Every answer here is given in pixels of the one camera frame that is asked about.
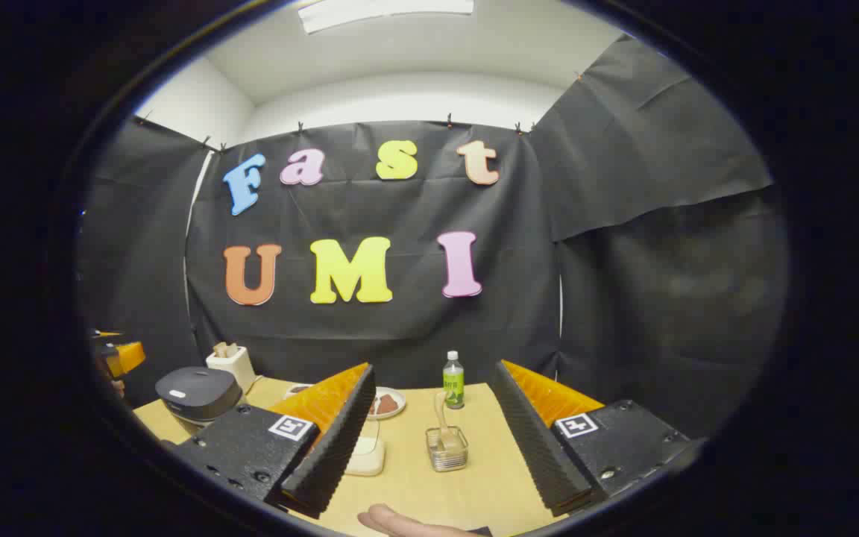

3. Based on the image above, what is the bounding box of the wooden spoon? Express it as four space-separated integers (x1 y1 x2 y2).
433 392 468 453

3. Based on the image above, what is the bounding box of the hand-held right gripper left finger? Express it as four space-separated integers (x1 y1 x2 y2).
169 363 377 519

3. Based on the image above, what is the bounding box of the black and silver rice cooker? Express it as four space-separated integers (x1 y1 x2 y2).
155 366 244 433

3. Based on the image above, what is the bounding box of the black backdrop cloth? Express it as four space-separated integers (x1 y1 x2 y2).
75 34 788 448

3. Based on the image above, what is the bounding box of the metal wire chopstick holder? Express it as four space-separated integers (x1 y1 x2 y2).
426 426 469 473

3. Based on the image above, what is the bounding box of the ceiling light panel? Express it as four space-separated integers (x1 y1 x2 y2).
297 0 475 34

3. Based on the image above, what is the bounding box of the white toaster with bread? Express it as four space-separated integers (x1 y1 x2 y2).
206 342 257 394

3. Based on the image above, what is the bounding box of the white oval plate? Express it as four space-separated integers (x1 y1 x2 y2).
366 386 406 421

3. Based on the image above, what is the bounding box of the green label drink bottle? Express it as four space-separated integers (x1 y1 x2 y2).
443 351 465 410

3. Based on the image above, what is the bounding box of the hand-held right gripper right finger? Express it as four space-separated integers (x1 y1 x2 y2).
491 360 702 517

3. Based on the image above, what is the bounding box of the clear plastic rice container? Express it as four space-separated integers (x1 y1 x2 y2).
346 418 386 477

